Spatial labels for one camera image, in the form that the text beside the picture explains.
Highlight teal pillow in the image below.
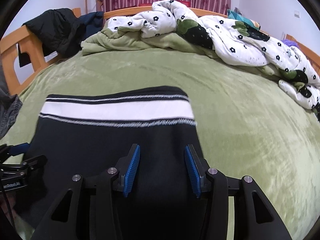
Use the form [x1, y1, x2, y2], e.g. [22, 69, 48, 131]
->
[227, 9, 261, 30]

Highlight white floral quilt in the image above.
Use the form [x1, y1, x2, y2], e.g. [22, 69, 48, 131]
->
[105, 0, 319, 111]

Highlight black pants white stripe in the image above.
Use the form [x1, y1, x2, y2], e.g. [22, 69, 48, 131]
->
[15, 86, 203, 239]

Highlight black jacket on footboard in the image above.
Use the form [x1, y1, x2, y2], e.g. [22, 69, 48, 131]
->
[23, 8, 86, 58]

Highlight green fleece bed blanket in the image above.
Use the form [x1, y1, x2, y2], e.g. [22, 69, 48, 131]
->
[0, 26, 320, 240]

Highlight navy blue garment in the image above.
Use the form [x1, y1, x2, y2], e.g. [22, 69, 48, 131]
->
[76, 11, 104, 43]

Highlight grey denim pants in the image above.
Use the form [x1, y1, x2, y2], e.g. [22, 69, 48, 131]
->
[0, 65, 23, 138]

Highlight purple object on bed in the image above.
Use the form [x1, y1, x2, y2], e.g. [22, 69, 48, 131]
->
[282, 39, 299, 48]

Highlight wooden bed frame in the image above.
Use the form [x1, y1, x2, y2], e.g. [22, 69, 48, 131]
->
[1, 6, 319, 95]

